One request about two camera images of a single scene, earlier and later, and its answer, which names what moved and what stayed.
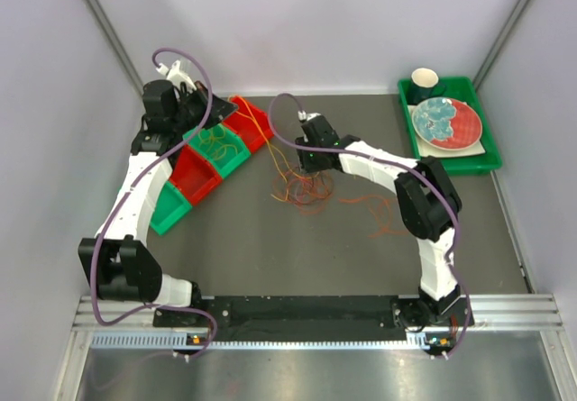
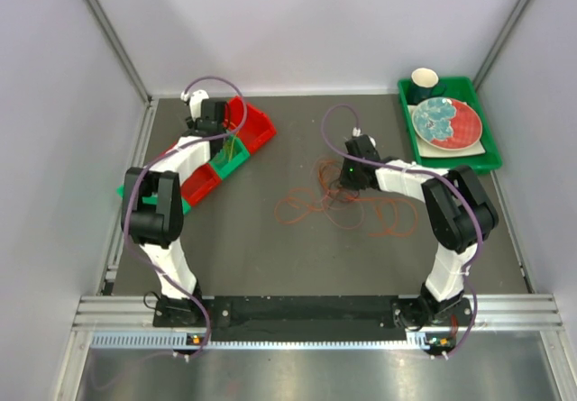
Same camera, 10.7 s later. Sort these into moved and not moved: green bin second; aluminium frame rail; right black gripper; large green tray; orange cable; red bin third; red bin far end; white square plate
Moved: orange cable; right black gripper
Not moved: green bin second; large green tray; white square plate; red bin third; red bin far end; aluminium frame rail
